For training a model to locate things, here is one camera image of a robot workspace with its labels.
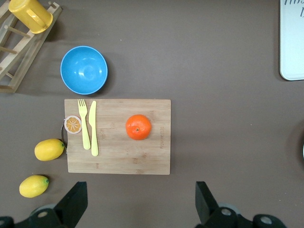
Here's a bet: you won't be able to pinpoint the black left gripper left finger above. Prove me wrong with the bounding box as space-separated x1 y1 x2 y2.
15 181 88 228

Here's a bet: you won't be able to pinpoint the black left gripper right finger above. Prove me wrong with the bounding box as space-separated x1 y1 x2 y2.
194 181 255 228

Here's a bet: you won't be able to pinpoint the orange fruit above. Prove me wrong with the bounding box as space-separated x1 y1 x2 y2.
125 114 152 141

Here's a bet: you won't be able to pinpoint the yellow lemon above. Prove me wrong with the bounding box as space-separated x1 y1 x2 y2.
19 175 50 199
34 138 66 162

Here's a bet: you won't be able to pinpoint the yellow plastic fork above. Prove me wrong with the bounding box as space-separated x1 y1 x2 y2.
77 98 91 151

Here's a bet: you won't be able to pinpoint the wooden cutting board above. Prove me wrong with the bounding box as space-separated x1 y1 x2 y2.
64 98 171 176

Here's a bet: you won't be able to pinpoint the round orange slice tag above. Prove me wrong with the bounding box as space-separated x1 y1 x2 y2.
65 115 83 135

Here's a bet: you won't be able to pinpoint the yellow plastic knife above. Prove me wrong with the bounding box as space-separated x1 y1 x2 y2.
88 100 99 157

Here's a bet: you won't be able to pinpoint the blue bowl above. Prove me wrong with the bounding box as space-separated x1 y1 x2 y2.
60 46 109 95

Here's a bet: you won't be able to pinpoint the wooden mug rack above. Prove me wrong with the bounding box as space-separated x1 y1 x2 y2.
0 0 63 94

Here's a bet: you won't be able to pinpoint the cream tray with bear print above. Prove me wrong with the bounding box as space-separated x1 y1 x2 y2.
279 0 304 81

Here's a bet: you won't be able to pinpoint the yellow mug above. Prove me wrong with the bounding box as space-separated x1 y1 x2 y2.
8 0 54 34

